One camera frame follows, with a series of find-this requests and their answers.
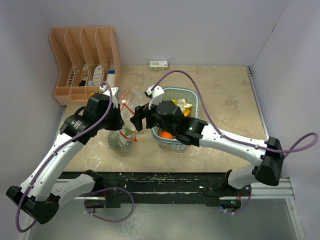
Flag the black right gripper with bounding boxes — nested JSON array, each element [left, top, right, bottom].
[[131, 97, 177, 136]]

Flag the clear zip bag orange zipper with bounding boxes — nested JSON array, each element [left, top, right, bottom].
[[107, 98, 144, 150]]

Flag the green netted melon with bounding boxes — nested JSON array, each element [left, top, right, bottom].
[[107, 126, 144, 150]]

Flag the white garlic bulbs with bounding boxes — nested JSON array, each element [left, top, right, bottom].
[[176, 98, 193, 113]]

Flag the yellow banana bunch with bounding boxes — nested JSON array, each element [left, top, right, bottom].
[[172, 99, 179, 107]]

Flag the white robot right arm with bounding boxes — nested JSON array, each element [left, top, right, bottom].
[[130, 101, 284, 196]]

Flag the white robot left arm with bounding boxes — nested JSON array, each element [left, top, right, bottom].
[[6, 92, 124, 225]]

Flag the small orange tangerine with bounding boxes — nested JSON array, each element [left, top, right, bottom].
[[158, 131, 174, 139]]

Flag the white bottle in organizer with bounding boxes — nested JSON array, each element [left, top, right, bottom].
[[92, 65, 103, 87]]

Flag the white blue box in organizer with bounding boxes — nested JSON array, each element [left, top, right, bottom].
[[106, 62, 116, 87]]

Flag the small green white box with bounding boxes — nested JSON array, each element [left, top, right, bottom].
[[149, 60, 168, 71]]

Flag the light blue plastic basket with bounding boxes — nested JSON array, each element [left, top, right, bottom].
[[151, 87, 200, 151]]

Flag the pink plastic file organizer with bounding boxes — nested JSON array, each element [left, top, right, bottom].
[[49, 26, 121, 106]]

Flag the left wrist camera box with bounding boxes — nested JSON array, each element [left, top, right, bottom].
[[99, 85, 119, 109]]

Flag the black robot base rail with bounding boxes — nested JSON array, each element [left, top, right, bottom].
[[82, 169, 253, 208]]

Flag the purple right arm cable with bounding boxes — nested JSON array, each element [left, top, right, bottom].
[[152, 69, 319, 158]]

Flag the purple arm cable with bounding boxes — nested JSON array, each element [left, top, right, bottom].
[[152, 69, 319, 158], [15, 80, 114, 233]]

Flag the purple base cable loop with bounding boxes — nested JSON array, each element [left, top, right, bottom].
[[83, 187, 136, 223]]

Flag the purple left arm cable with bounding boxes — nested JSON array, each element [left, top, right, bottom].
[[15, 80, 114, 233]]

